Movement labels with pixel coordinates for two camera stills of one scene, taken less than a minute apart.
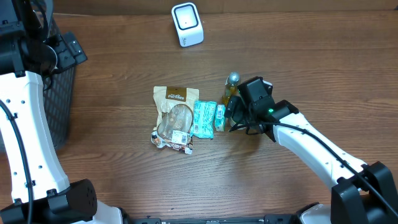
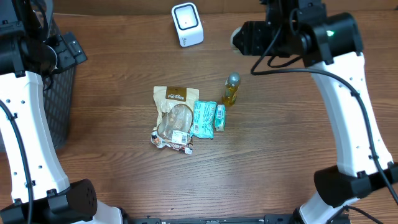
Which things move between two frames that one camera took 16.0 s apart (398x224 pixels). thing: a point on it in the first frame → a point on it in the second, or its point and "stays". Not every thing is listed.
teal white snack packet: x=204 y=117 stays
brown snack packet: x=175 y=106 stays
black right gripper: x=234 y=109 → x=245 y=37
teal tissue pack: x=220 y=117 stays
